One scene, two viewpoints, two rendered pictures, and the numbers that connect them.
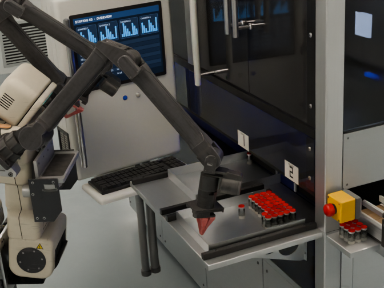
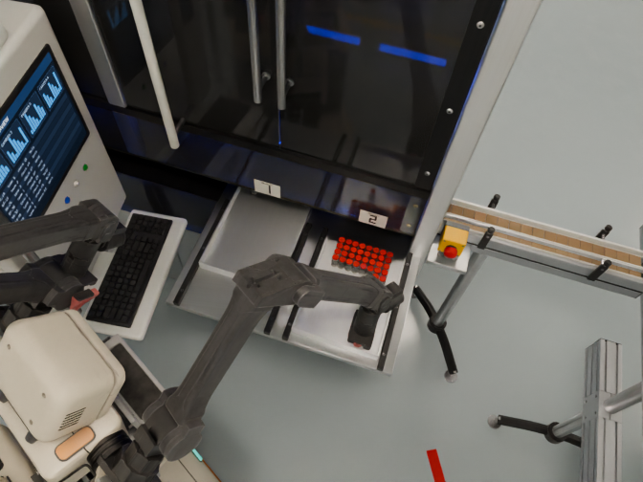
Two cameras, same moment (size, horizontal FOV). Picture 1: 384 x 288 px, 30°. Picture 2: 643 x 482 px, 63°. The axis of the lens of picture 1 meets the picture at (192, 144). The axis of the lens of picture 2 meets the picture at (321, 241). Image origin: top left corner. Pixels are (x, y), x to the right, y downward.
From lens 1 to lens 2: 1.86 m
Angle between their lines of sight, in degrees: 53
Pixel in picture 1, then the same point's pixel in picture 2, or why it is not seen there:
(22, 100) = (98, 398)
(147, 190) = (205, 304)
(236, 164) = (242, 201)
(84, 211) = not seen: outside the picture
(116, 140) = not seen: hidden behind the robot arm
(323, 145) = (444, 205)
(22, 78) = (69, 370)
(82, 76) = (236, 344)
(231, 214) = not seen: hidden behind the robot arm
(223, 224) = (339, 307)
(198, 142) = (373, 297)
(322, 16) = (487, 97)
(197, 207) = (364, 338)
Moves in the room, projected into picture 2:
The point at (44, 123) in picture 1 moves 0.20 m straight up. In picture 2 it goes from (194, 419) to (175, 390)
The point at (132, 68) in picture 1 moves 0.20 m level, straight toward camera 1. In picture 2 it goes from (317, 295) to (410, 359)
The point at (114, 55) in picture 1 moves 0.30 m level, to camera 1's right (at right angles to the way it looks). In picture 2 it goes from (284, 297) to (386, 196)
